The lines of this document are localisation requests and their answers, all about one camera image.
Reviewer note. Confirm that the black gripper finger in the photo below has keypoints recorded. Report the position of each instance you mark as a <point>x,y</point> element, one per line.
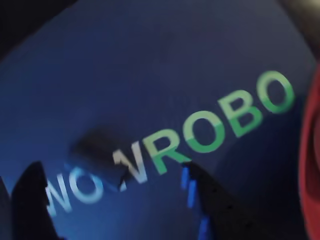
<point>30,200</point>
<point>220,215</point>

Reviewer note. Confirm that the red bowl with black outside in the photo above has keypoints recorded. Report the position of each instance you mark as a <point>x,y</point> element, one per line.
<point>312,150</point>

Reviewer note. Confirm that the grey WOWROBO mat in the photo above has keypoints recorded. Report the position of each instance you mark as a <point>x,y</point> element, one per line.
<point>150,62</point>

